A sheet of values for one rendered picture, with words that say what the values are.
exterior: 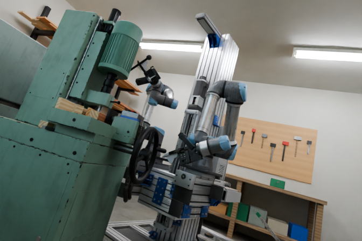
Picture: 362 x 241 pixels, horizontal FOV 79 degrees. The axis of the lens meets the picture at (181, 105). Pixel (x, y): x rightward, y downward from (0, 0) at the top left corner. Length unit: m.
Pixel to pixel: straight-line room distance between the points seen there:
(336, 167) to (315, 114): 0.90
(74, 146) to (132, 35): 0.69
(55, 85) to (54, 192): 0.57
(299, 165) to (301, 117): 0.83
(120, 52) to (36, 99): 0.52
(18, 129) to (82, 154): 0.37
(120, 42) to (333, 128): 3.85
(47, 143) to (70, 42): 0.61
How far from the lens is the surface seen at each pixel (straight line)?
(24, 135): 1.25
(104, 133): 1.10
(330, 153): 4.40
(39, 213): 1.14
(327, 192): 4.34
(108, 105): 1.28
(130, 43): 1.35
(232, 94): 1.40
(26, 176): 1.19
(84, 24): 1.49
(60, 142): 1.11
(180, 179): 1.45
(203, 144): 1.14
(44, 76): 1.45
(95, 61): 1.36
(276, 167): 4.24
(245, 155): 4.26
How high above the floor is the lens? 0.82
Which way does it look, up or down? 14 degrees up
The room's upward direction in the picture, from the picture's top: 16 degrees clockwise
